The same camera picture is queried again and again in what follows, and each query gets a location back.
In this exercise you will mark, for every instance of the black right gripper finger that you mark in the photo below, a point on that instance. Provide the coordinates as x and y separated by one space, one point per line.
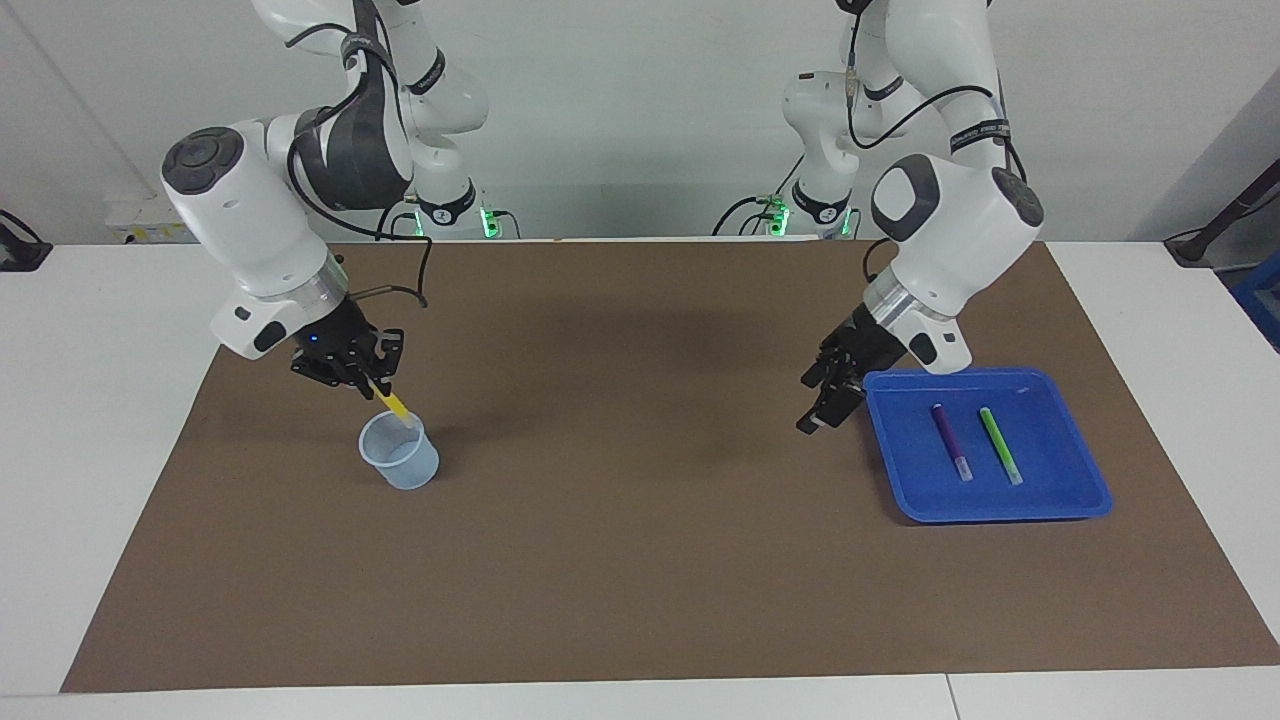
385 380
366 385

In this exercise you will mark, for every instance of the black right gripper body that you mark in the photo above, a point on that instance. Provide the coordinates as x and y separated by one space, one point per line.
345 350

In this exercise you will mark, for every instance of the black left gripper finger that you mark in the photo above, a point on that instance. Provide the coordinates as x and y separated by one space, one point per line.
849 400
820 412

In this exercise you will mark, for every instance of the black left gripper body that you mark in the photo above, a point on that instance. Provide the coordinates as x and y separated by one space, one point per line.
860 350

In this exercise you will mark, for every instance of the yellow pen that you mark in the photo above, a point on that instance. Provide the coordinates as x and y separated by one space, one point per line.
398 406

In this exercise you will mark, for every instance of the purple pen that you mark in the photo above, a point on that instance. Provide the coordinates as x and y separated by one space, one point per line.
950 440

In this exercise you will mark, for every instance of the green pen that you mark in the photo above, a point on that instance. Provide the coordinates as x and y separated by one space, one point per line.
1000 445

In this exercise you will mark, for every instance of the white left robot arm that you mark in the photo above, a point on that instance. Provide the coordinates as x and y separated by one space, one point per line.
950 230

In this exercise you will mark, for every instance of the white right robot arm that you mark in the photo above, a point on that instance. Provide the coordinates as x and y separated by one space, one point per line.
240 220

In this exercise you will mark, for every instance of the clear plastic cup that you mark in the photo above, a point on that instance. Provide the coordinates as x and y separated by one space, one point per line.
405 465

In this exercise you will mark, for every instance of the brown table mat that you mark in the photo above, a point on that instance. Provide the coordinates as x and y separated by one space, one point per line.
640 500

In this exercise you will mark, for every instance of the blue plastic tray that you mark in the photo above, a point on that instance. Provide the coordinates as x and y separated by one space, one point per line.
1060 470

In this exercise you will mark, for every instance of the white power strip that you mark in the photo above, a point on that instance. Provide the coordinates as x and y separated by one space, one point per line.
150 225

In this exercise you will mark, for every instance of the black stand pole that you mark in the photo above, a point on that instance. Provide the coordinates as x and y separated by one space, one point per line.
1230 215

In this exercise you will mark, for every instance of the blue crate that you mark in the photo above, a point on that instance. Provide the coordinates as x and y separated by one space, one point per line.
1262 305

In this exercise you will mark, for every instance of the black clamp mount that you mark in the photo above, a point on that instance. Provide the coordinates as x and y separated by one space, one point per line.
20 255

